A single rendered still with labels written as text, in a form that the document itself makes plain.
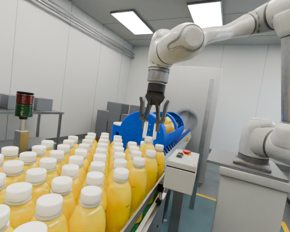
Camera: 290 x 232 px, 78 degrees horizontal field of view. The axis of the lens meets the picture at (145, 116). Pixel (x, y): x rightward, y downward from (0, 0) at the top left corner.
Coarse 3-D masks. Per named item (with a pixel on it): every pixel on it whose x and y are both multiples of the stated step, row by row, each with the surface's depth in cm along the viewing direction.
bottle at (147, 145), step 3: (144, 141) 76; (144, 144) 75; (147, 144) 75; (150, 144) 75; (141, 147) 75; (144, 147) 74; (147, 147) 74; (150, 147) 74; (153, 147) 75; (141, 150) 75; (144, 150) 74; (144, 153) 74; (141, 156) 74; (144, 156) 74
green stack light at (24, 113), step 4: (16, 104) 70; (20, 104) 70; (24, 104) 71; (16, 108) 70; (20, 108) 70; (24, 108) 71; (28, 108) 72; (32, 108) 74; (16, 112) 70; (20, 112) 70; (24, 112) 71; (28, 112) 72; (32, 112) 74; (20, 116) 71; (24, 116) 71; (28, 116) 72
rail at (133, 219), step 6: (162, 174) 79; (162, 180) 78; (156, 186) 67; (150, 192) 61; (150, 198) 61; (144, 204) 55; (138, 210) 50; (132, 216) 47; (138, 216) 51; (132, 222) 47; (126, 228) 43
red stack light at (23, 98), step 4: (16, 96) 70; (20, 96) 70; (24, 96) 70; (28, 96) 71; (32, 96) 73; (16, 100) 70; (20, 100) 70; (24, 100) 70; (28, 100) 71; (32, 100) 73; (28, 104) 72; (32, 104) 73
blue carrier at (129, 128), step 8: (136, 112) 104; (144, 112) 102; (152, 112) 140; (160, 112) 140; (168, 112) 179; (128, 120) 105; (136, 120) 104; (152, 120) 100; (160, 120) 103; (176, 120) 182; (120, 128) 107; (128, 128) 105; (136, 128) 104; (152, 128) 100; (160, 128) 99; (176, 128) 136; (128, 136) 106; (136, 136) 104; (152, 136) 101; (160, 136) 99; (168, 136) 110; (176, 136) 143; (160, 144) 99; (168, 144) 122
